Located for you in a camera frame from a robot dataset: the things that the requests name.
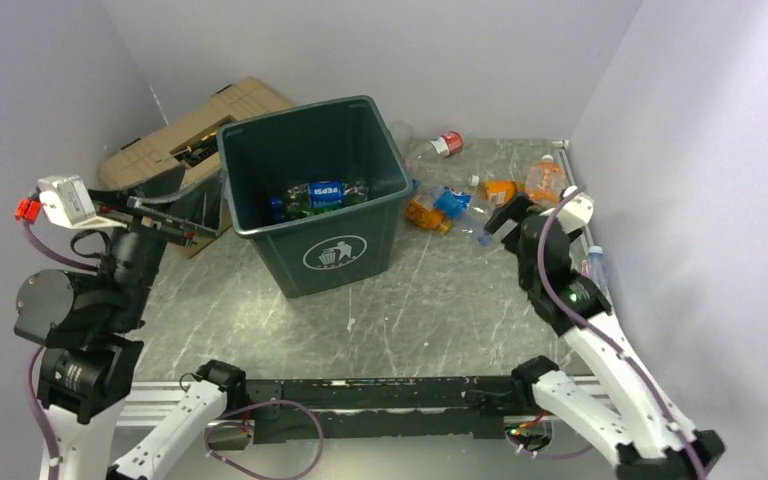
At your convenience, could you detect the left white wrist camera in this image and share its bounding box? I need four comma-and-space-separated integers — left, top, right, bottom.
37, 175, 126, 230

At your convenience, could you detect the tan plastic toolbox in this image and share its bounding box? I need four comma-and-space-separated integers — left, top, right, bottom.
98, 76, 295, 260

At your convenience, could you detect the green plastic bottle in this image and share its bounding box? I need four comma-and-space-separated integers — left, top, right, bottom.
280, 200, 316, 221

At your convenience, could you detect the dark green plastic bin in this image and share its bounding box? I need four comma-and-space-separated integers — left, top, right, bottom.
217, 96, 413, 298

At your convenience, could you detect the aluminium frame rail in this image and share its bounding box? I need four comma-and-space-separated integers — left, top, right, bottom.
551, 140, 612, 303

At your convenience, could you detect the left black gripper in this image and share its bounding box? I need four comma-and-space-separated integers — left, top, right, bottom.
88, 163, 228, 326

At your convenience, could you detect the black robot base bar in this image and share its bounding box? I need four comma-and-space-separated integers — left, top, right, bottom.
219, 375, 545, 444

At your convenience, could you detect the large orange label bottle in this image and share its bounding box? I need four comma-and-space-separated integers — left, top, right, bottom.
524, 154, 568, 207

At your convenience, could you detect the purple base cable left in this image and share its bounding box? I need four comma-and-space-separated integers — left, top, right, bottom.
203, 400, 326, 480

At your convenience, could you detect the amber orange tea bottle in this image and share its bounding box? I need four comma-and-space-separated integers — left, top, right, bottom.
405, 194, 453, 235

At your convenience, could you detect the orange juice bottle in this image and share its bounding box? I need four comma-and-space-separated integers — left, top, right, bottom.
476, 180, 524, 206

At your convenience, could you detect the clear bottle by wall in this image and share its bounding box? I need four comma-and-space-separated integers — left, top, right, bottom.
586, 245, 610, 298

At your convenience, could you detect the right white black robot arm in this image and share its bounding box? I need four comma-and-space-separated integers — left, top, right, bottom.
485, 188, 726, 479

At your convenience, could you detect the clear bottle red label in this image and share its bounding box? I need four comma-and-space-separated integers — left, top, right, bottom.
403, 130, 467, 166

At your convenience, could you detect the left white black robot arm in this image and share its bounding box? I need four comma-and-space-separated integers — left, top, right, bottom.
14, 166, 251, 479

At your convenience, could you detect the blue label water bottle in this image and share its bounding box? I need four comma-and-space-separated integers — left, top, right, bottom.
270, 196, 286, 224

